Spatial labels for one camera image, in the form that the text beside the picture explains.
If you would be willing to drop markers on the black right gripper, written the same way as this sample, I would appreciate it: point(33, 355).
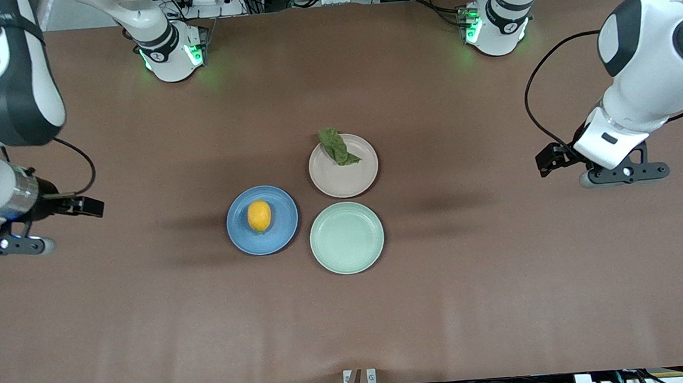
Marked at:
point(51, 201)

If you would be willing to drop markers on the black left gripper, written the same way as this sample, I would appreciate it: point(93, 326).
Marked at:
point(557, 156)

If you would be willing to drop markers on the yellow lemon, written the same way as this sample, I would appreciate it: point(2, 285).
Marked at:
point(259, 216)

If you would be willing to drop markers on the green lettuce leaf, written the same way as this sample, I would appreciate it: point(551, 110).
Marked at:
point(336, 148)

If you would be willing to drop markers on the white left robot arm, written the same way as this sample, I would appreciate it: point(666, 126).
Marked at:
point(641, 92)

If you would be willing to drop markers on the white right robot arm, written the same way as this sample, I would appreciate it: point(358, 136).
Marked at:
point(15, 88)

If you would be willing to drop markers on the brown table cover mat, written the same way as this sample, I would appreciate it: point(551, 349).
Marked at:
point(507, 324)

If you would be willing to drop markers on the blue plate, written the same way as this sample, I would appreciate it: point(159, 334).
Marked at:
point(281, 232)

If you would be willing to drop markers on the beige pink plate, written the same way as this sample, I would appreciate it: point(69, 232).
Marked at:
point(346, 179)

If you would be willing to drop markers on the light green plate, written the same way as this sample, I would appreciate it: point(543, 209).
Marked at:
point(346, 237)

